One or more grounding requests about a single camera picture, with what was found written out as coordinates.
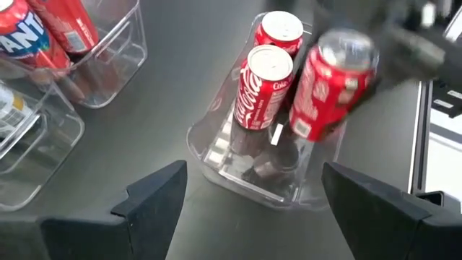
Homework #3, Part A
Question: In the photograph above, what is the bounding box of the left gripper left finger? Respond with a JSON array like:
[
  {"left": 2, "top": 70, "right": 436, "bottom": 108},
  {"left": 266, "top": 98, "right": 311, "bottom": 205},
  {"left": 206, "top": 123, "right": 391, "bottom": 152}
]
[{"left": 39, "top": 160, "right": 188, "bottom": 260}]

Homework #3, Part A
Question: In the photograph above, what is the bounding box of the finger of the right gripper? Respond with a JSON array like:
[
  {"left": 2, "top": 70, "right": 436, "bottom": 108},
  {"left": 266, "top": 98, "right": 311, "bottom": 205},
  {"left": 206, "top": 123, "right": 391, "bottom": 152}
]
[
  {"left": 310, "top": 0, "right": 376, "bottom": 38},
  {"left": 323, "top": 77, "right": 383, "bottom": 140}
]

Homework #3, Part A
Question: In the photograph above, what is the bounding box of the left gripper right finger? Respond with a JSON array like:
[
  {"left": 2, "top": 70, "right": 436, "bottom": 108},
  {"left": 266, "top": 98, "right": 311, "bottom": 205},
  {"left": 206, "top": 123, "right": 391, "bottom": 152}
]
[{"left": 322, "top": 162, "right": 432, "bottom": 260}]

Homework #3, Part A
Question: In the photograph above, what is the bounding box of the red Coca-Cola soda can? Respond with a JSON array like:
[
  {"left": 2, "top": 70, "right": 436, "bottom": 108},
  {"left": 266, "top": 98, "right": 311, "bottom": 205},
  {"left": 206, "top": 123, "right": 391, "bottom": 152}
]
[
  {"left": 253, "top": 9, "right": 305, "bottom": 61},
  {"left": 288, "top": 27, "right": 380, "bottom": 142},
  {"left": 232, "top": 43, "right": 295, "bottom": 131}
]

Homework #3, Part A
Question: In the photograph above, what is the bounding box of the clear plastic storage bin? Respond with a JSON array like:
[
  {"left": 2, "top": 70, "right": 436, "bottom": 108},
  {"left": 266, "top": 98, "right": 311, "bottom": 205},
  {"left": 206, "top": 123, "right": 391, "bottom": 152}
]
[
  {"left": 0, "top": 0, "right": 148, "bottom": 109},
  {"left": 0, "top": 77, "right": 86, "bottom": 212},
  {"left": 186, "top": 10, "right": 349, "bottom": 212}
]

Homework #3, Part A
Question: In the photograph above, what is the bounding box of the red Fanta soda can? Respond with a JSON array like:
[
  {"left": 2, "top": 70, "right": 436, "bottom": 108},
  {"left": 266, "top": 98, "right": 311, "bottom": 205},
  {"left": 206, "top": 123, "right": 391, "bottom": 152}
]
[
  {"left": 27, "top": 0, "right": 100, "bottom": 55},
  {"left": 0, "top": 0, "right": 71, "bottom": 73}
]

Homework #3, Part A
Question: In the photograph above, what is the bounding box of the black metal frame rail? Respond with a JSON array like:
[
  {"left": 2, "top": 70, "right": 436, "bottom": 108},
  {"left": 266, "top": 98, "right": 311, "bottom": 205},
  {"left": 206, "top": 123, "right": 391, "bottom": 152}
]
[{"left": 411, "top": 79, "right": 436, "bottom": 196}]

